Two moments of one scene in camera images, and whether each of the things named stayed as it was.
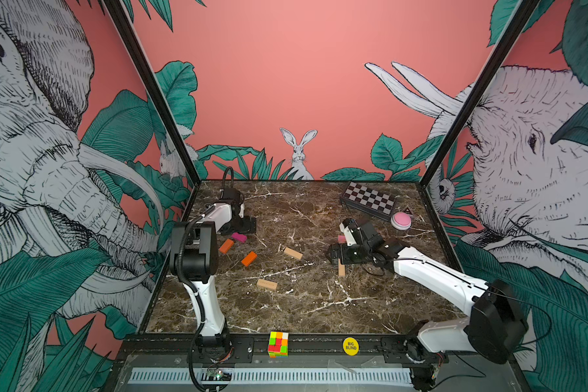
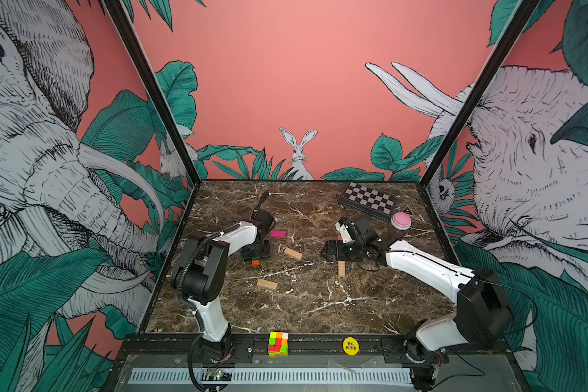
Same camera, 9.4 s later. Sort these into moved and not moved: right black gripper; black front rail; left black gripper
Moved: left black gripper
Not moved: black front rail; right black gripper
